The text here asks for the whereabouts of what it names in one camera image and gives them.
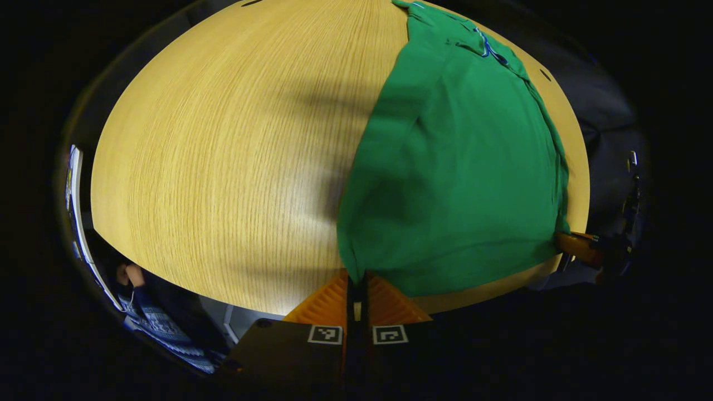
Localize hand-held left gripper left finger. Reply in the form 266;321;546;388
223;270;355;399

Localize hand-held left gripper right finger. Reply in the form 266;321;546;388
356;272;464;399

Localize green T-shirt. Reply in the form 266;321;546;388
336;0;572;297

